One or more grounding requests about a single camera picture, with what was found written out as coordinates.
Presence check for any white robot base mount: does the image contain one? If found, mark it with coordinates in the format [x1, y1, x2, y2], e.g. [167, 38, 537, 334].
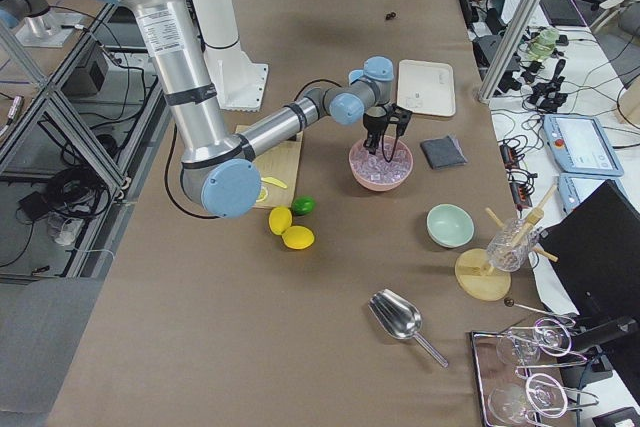
[192, 0, 268, 112]

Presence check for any blue teach pendant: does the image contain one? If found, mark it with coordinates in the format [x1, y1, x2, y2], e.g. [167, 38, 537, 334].
[542, 114, 624, 177]
[557, 172, 625, 214]

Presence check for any metal wine glass rack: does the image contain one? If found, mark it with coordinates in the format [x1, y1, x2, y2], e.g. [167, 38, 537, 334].
[469, 315, 599, 426]

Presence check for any mint green bowl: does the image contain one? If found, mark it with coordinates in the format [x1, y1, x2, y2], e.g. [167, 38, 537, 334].
[426, 204, 475, 248]

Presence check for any yellow lemon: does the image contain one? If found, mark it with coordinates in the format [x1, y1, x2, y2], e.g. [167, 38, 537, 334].
[268, 206, 293, 236]
[282, 225, 315, 250]

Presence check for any wooden cutting board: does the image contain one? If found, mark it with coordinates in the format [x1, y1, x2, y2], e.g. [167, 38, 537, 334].
[253, 133, 303, 209]

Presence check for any cream rabbit tray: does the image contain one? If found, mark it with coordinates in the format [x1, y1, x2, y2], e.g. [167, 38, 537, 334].
[396, 59, 456, 117]

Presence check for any wooden cup tree stand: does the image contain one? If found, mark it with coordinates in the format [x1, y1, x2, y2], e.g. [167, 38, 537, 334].
[455, 184, 558, 301]

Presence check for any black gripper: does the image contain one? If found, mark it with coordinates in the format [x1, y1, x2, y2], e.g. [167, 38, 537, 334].
[363, 107, 388, 155]

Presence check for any yellow plastic knife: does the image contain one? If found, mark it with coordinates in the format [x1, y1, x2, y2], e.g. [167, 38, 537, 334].
[261, 176, 288, 190]

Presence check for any pink bowl of ice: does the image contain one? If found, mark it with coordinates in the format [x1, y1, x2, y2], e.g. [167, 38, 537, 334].
[348, 135, 414, 192]

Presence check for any aluminium frame post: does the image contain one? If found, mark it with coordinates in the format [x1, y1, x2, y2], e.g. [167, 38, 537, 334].
[477, 0, 540, 104]

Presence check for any black monitor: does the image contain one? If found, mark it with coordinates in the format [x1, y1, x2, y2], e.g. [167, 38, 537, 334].
[540, 180, 639, 321]

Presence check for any green lime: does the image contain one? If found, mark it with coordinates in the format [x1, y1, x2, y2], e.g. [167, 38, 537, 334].
[291, 196, 316, 216]

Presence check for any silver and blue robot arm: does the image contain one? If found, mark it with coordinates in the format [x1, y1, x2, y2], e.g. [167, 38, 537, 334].
[102, 0, 394, 218]

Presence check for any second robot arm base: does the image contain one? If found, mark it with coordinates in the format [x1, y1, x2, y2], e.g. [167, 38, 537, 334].
[1, 0, 71, 48]

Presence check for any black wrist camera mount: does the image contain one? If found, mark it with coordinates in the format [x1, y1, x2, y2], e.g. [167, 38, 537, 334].
[387, 103, 412, 138]

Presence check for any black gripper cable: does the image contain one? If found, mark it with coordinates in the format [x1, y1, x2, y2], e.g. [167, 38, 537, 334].
[379, 106, 407, 164]

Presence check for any clear patterned glass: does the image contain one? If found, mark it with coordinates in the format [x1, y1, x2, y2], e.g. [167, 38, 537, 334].
[486, 218, 540, 272]

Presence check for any grey folded cloth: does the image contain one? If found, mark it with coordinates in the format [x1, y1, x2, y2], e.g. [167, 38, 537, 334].
[420, 135, 467, 170]

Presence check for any metal ice scoop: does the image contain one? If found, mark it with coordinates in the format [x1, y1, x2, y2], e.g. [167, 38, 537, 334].
[369, 288, 449, 368]

